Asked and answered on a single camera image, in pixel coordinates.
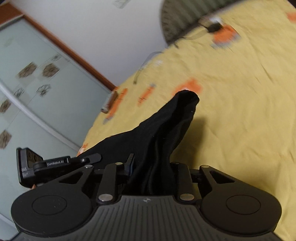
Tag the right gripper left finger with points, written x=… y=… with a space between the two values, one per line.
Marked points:
x=114 y=177

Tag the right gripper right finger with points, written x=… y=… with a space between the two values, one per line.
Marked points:
x=184 y=191

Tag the black pants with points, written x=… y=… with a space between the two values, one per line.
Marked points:
x=151 y=143

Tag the brown wallet case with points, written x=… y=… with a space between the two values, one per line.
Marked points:
x=109 y=102

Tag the yellow carrot print bedsheet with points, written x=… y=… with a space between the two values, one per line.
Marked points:
x=244 y=124

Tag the black power adapter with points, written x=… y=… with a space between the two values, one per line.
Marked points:
x=213 y=26

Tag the olive padded headboard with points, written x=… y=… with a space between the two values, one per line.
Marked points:
x=178 y=17

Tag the white double wall socket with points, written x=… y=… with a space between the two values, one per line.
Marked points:
x=120 y=3

